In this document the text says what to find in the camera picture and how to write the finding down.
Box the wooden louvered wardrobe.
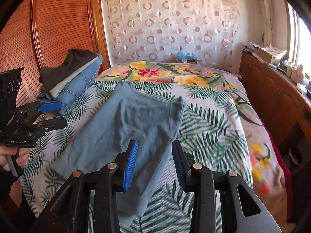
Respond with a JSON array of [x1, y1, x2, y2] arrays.
[[1, 0, 111, 106]]

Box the folded light grey garment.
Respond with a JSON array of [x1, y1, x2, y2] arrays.
[[49, 53, 103, 98]]

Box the blue item behind bed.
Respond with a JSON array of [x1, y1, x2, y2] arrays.
[[176, 51, 197, 64]]

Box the pink circle sheer curtain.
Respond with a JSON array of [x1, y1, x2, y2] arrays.
[[102, 0, 240, 69]]

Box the left hand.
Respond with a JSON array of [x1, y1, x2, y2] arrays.
[[0, 144, 30, 171]]

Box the folded black garment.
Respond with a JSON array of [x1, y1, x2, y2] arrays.
[[39, 49, 98, 92]]

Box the wooden sideboard cabinet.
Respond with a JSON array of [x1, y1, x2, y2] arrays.
[[240, 52, 310, 160]]

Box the palm leaf bed cloth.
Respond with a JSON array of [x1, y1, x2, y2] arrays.
[[21, 81, 253, 232]]

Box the folded blue jeans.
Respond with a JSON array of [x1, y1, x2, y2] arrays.
[[36, 53, 104, 116]]

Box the cardboard box on cabinet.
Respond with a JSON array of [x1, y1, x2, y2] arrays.
[[255, 44, 287, 64]]

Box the floral bed sheet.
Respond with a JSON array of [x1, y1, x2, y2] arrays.
[[95, 62, 291, 225]]

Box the window with wooden frame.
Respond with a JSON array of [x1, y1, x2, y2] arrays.
[[285, 2, 310, 75]]

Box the grey-blue pants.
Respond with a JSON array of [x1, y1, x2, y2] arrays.
[[51, 82, 185, 227]]

